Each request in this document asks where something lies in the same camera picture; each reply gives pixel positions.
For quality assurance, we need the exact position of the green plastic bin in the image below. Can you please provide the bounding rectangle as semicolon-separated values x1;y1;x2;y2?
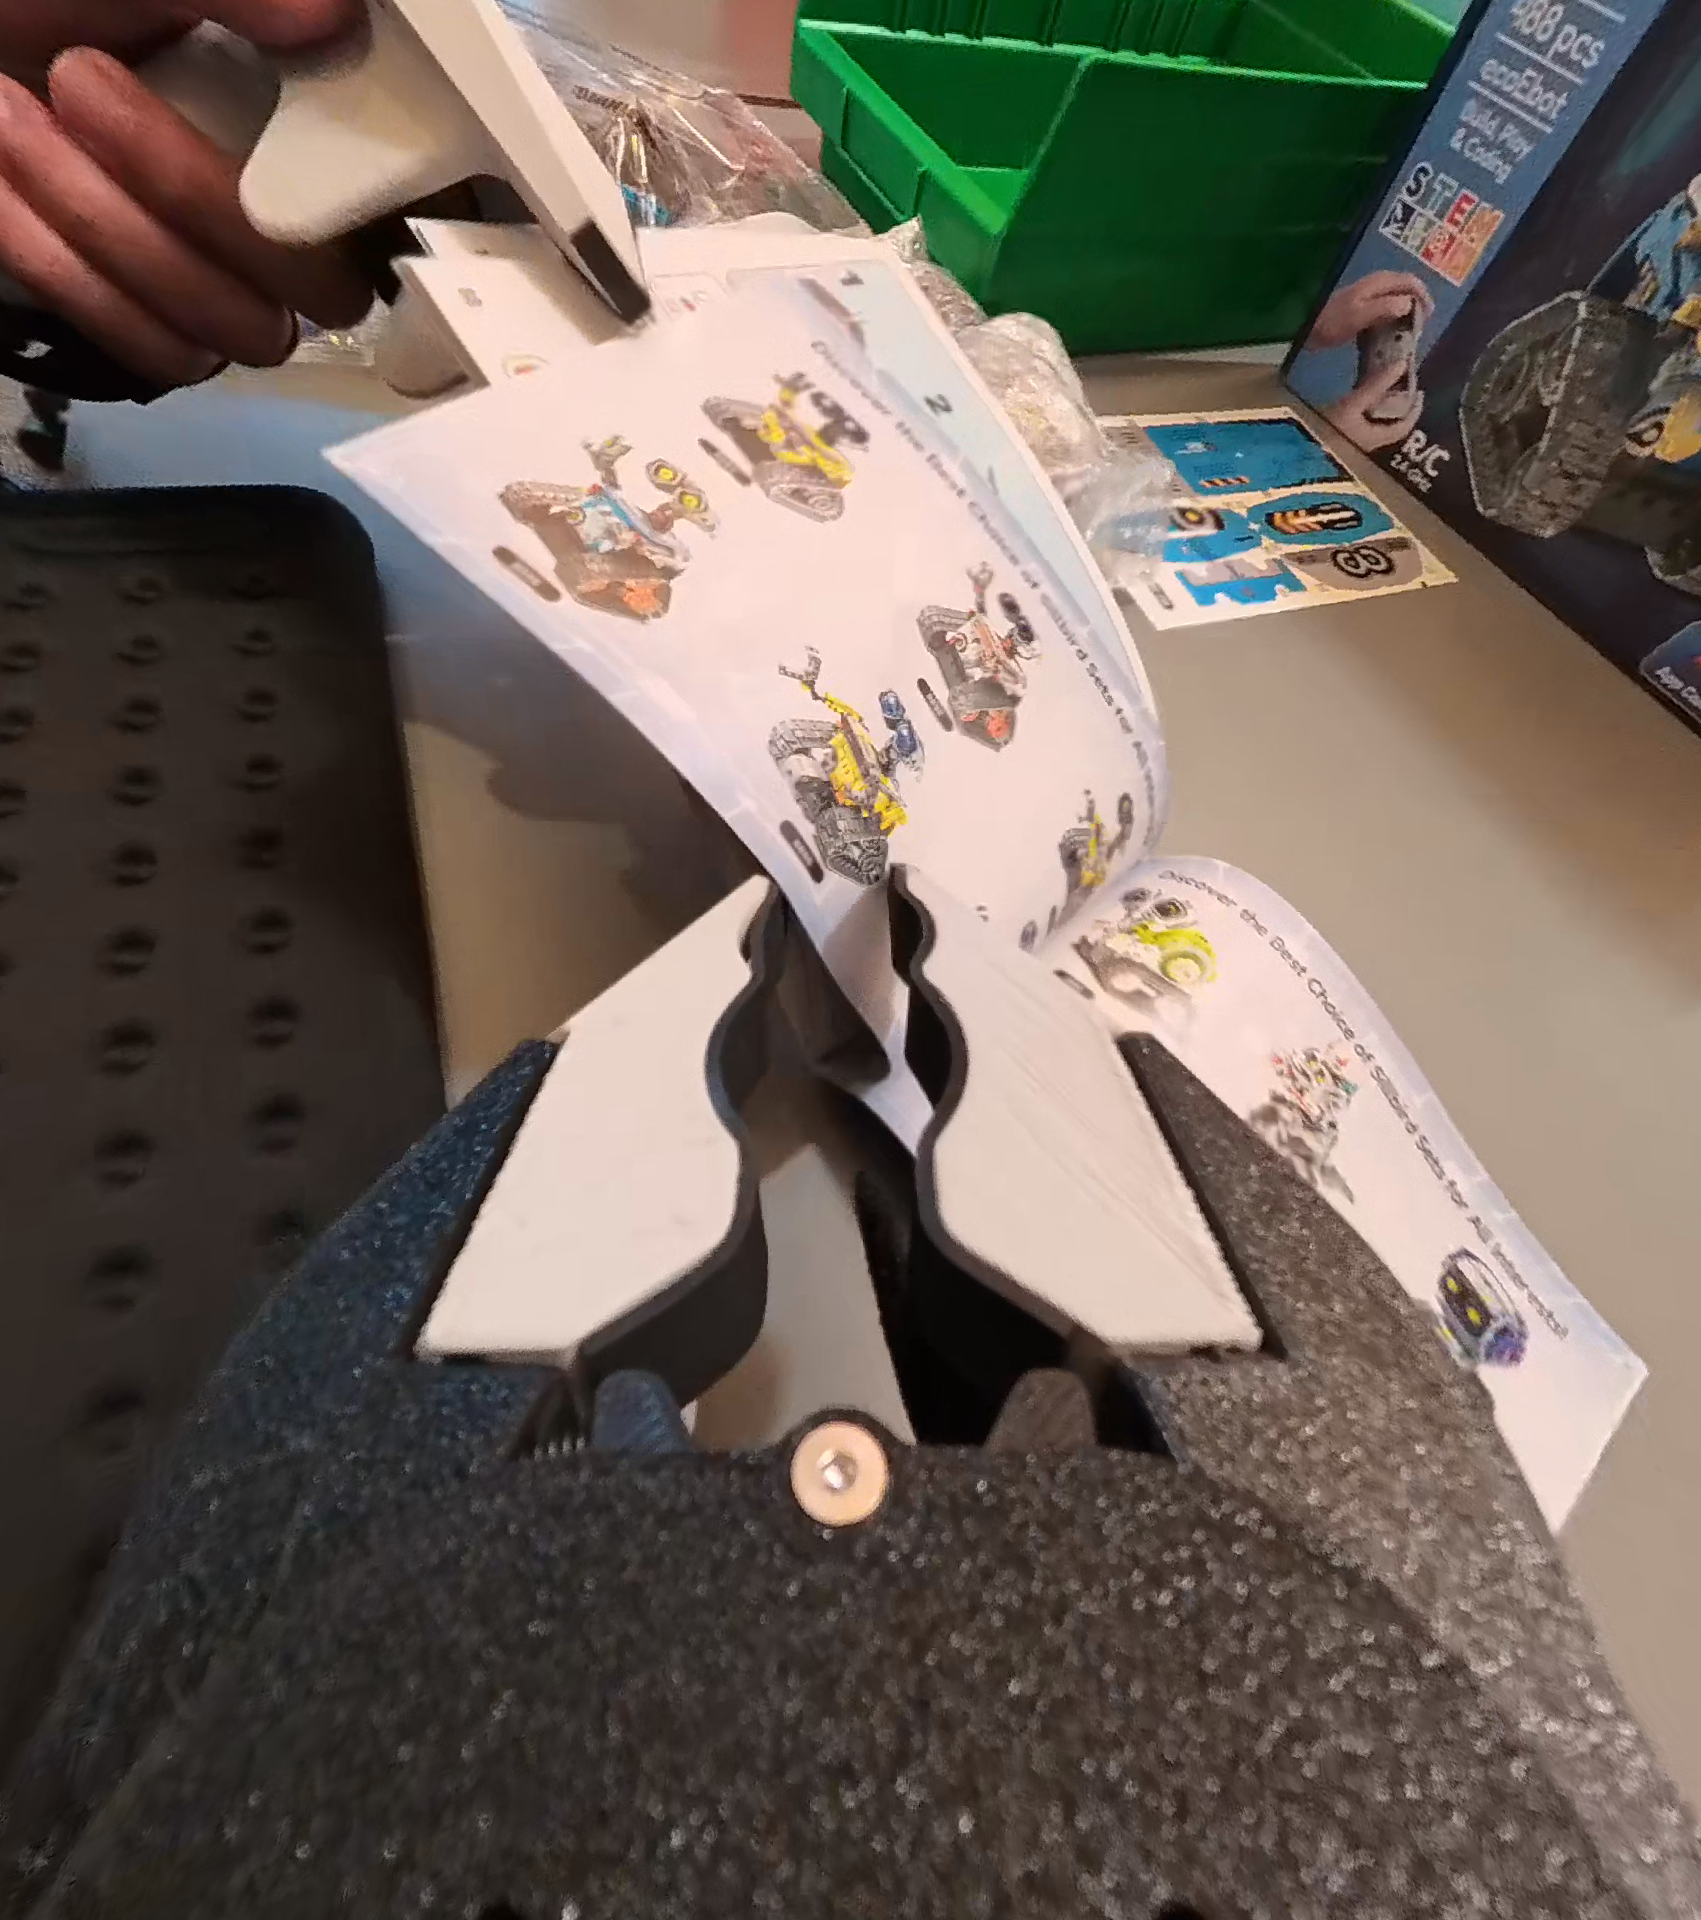
791;0;1462;363

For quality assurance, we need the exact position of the person's left hand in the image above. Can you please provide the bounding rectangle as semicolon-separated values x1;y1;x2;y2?
0;0;390;375

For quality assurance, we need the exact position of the small blue leaflet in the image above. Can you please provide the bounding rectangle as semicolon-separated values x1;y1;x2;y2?
322;211;1652;1536

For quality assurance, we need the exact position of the clear bag of blue parts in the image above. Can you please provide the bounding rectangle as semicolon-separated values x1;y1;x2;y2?
504;0;858;251

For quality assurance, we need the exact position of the blue sticker sheet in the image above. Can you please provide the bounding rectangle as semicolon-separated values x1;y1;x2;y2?
1102;408;1462;636

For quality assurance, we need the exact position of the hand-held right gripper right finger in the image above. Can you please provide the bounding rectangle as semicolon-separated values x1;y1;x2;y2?
886;875;1266;1368

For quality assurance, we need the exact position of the blue robot kit box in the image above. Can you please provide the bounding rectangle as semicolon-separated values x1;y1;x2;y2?
1283;0;1701;830

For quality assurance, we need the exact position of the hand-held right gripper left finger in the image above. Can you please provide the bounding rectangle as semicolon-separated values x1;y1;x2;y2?
415;875;793;1412

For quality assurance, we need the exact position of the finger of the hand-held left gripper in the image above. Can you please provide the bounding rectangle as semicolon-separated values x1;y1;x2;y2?
373;255;486;400
383;0;652;329

